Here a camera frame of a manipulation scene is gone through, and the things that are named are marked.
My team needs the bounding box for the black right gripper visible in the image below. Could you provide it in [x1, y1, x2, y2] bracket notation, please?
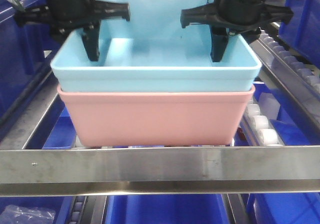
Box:
[180, 0, 294, 62]

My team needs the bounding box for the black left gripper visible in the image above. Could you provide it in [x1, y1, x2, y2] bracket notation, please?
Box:
[14, 0, 130, 62]

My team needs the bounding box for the light blue plastic box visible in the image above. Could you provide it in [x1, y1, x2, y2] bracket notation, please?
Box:
[51, 0, 262, 92]

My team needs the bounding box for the pink plastic box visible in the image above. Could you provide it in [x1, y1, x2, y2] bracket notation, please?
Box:
[57, 87, 255, 147]

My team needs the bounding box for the blue bin right side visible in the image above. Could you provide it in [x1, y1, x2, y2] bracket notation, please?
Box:
[278, 0, 320, 66]

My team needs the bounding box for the white roller track far right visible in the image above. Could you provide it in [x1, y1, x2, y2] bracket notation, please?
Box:
[258, 32, 320, 95]

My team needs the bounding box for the white roller track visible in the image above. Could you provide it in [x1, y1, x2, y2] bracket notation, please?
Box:
[244, 102, 282, 147]
[258, 32, 320, 95]

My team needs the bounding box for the blue bin under rack left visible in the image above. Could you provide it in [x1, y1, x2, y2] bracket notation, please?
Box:
[42, 107, 76, 150]

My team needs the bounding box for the blue bin under rack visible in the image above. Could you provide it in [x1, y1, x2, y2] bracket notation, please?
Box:
[252, 82, 313, 146]
[42, 107, 76, 150]

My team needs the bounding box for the blue bin under rack right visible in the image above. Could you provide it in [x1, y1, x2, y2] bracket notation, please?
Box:
[252, 82, 313, 146]

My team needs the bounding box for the blue bin bottom left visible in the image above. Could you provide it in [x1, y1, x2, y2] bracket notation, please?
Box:
[0, 196, 75, 224]

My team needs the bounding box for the blue bin bottom centre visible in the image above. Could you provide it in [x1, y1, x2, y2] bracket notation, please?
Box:
[105, 194, 230, 224]

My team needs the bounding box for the blue bin bottom right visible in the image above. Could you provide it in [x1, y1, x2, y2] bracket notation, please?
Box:
[246, 192, 320, 224]

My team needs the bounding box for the clear plastic bag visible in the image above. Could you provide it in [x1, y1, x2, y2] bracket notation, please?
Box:
[0, 204, 56, 224]

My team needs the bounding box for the steel flow rack frame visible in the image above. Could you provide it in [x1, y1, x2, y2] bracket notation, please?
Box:
[0, 34, 320, 223]

